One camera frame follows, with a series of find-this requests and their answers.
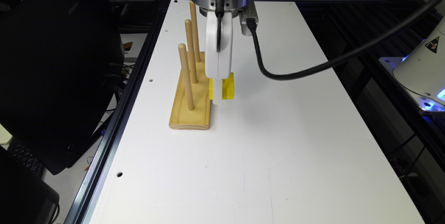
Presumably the thick black cable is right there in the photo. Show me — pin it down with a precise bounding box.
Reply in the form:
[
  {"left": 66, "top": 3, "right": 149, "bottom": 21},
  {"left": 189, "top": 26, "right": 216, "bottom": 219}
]
[{"left": 247, "top": 0, "right": 445, "bottom": 81}]

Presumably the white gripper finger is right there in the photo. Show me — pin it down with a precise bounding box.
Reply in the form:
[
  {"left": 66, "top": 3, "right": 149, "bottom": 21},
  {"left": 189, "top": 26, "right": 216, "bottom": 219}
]
[{"left": 212, "top": 79, "right": 223, "bottom": 105}]

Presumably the rear wooden peg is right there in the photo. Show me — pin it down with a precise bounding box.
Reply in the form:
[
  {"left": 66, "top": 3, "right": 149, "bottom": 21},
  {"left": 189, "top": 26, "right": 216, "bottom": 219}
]
[{"left": 189, "top": 1, "right": 201, "bottom": 63}]

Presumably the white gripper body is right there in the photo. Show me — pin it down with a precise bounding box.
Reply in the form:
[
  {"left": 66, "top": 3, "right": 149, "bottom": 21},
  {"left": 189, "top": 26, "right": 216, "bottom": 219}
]
[{"left": 205, "top": 10, "right": 233, "bottom": 79}]

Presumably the wooden peg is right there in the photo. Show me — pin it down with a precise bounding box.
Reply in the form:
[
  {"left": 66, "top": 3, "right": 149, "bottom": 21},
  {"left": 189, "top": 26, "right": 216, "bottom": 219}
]
[
  {"left": 189, "top": 1, "right": 201, "bottom": 63},
  {"left": 185, "top": 19, "right": 198, "bottom": 84},
  {"left": 178, "top": 43, "right": 195, "bottom": 111}
]

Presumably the front wooden peg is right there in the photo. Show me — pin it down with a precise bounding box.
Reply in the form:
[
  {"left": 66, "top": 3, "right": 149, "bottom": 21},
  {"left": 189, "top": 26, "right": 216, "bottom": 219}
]
[{"left": 178, "top": 43, "right": 195, "bottom": 111}]

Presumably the middle wooden peg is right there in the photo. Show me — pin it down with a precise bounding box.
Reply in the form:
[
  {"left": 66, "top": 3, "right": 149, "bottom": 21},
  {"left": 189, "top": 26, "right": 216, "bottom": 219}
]
[{"left": 185, "top": 19, "right": 198, "bottom": 84}]

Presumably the black computer monitor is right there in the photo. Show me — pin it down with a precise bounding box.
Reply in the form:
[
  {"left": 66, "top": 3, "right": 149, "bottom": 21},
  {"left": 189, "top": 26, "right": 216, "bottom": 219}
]
[{"left": 1, "top": 0, "right": 124, "bottom": 174}]

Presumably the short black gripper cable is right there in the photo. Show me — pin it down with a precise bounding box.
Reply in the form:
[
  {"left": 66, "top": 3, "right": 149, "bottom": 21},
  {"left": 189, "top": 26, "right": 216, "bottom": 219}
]
[{"left": 215, "top": 0, "right": 225, "bottom": 53}]

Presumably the wooden peg board base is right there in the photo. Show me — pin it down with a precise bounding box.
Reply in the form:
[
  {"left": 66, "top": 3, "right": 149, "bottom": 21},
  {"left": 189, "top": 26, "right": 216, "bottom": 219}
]
[{"left": 168, "top": 51, "right": 211, "bottom": 131}]

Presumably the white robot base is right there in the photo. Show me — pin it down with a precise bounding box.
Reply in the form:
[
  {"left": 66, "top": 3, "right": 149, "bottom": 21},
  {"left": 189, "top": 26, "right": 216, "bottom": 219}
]
[{"left": 379, "top": 20, "right": 444, "bottom": 115}]

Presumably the yellow block with hole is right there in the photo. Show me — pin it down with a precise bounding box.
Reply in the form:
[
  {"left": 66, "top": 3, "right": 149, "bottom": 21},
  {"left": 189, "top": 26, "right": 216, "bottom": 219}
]
[{"left": 209, "top": 72, "right": 234, "bottom": 100}]

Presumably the black keyboard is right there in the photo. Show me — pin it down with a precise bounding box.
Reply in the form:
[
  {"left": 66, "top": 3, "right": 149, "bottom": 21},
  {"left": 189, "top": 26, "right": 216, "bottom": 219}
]
[{"left": 7, "top": 137, "right": 45, "bottom": 178}]

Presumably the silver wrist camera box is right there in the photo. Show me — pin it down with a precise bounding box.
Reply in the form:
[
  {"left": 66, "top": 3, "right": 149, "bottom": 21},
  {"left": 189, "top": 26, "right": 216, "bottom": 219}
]
[{"left": 239, "top": 0, "right": 259, "bottom": 36}]

